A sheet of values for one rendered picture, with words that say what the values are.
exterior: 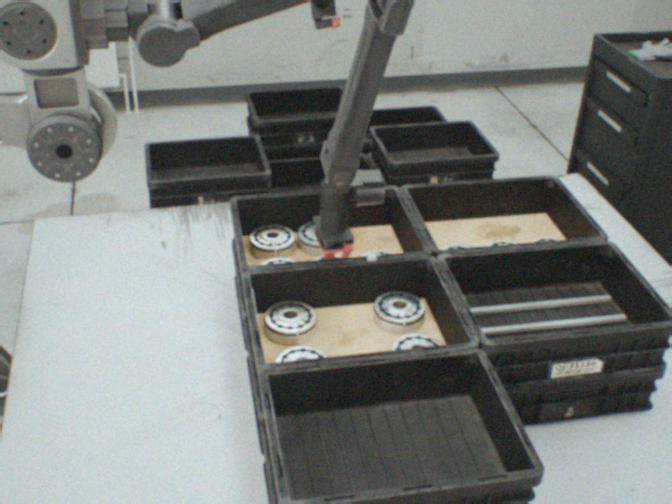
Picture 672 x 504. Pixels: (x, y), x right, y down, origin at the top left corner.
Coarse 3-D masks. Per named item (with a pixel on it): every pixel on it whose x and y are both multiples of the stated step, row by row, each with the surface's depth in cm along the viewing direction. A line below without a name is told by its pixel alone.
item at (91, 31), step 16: (80, 0) 125; (96, 0) 127; (112, 0) 128; (80, 16) 125; (96, 16) 126; (112, 16) 128; (80, 32) 126; (96, 32) 127; (112, 32) 129; (128, 32) 133; (80, 48) 128; (96, 48) 131; (80, 64) 129
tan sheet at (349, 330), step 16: (368, 304) 174; (320, 320) 169; (336, 320) 169; (352, 320) 169; (368, 320) 169; (432, 320) 170; (320, 336) 164; (336, 336) 164; (352, 336) 165; (368, 336) 165; (384, 336) 165; (400, 336) 165; (432, 336) 165; (272, 352) 160; (336, 352) 160; (352, 352) 160; (368, 352) 161
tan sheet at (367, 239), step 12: (360, 228) 199; (372, 228) 199; (384, 228) 199; (360, 240) 194; (372, 240) 194; (384, 240) 195; (396, 240) 195; (300, 252) 189; (336, 252) 190; (360, 252) 190; (396, 252) 190; (252, 264) 185
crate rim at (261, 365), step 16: (416, 256) 171; (432, 256) 171; (256, 272) 165; (272, 272) 165; (288, 272) 166; (448, 288) 162; (256, 320) 152; (464, 320) 154; (256, 336) 149; (256, 352) 144; (384, 352) 145; (400, 352) 145; (416, 352) 146; (272, 368) 141
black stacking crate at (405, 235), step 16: (384, 192) 195; (240, 208) 190; (256, 208) 191; (272, 208) 192; (288, 208) 193; (304, 208) 193; (352, 208) 196; (368, 208) 197; (384, 208) 198; (400, 208) 190; (240, 224) 193; (256, 224) 193; (272, 224) 194; (288, 224) 195; (304, 224) 196; (352, 224) 198; (368, 224) 199; (384, 224) 200; (400, 224) 192; (400, 240) 193; (416, 240) 179; (240, 288) 178
